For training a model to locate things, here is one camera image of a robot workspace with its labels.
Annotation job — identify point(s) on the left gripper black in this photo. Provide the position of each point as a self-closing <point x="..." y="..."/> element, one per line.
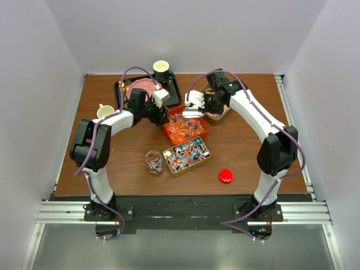
<point x="160" y="118"/>

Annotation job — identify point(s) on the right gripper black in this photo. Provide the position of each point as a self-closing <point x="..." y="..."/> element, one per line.
<point x="207" y="109"/>

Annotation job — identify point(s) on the gold tin of gummies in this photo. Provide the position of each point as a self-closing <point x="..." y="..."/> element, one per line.
<point x="213" y="119"/>

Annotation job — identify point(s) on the orange box of lollipops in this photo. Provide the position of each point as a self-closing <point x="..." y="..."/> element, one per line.
<point x="180" y="129"/>

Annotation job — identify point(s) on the silver metal scoop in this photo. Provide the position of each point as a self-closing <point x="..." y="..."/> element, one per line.
<point x="192" y="112"/>

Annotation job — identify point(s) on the clear glass jar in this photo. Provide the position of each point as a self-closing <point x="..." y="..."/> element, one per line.
<point x="154" y="162"/>

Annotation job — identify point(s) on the gold tin of candies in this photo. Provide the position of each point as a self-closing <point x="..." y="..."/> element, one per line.
<point x="186" y="155"/>

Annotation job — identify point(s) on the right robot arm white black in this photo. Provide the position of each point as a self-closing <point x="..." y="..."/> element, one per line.
<point x="279" y="147"/>

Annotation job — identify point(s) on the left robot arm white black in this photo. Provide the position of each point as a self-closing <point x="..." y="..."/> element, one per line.
<point x="90" y="149"/>

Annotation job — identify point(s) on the black serving tray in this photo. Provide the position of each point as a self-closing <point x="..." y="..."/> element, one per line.
<point x="174" y="99"/>

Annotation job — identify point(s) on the pink polka dot plate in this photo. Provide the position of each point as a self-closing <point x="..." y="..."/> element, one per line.
<point x="146" y="84"/>

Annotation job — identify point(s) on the dark green mug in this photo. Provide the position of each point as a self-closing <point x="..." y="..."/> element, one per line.
<point x="162" y="72"/>

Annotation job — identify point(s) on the yellow mug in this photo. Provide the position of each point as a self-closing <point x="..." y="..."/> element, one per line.
<point x="104" y="111"/>

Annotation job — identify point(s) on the red jar lid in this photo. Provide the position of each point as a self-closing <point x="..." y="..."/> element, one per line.
<point x="226" y="176"/>

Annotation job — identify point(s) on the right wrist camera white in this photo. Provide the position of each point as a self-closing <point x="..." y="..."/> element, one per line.
<point x="194" y="98"/>

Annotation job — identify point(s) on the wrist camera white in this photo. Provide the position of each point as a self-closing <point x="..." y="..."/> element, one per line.
<point x="160" y="96"/>
<point x="194" y="98"/>

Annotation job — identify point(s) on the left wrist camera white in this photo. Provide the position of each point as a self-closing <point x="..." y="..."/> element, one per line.
<point x="160" y="96"/>

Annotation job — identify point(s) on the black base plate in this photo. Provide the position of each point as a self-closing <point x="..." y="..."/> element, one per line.
<point x="203" y="212"/>

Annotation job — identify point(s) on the aluminium frame rail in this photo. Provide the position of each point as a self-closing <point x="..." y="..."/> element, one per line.
<point x="72" y="210"/>

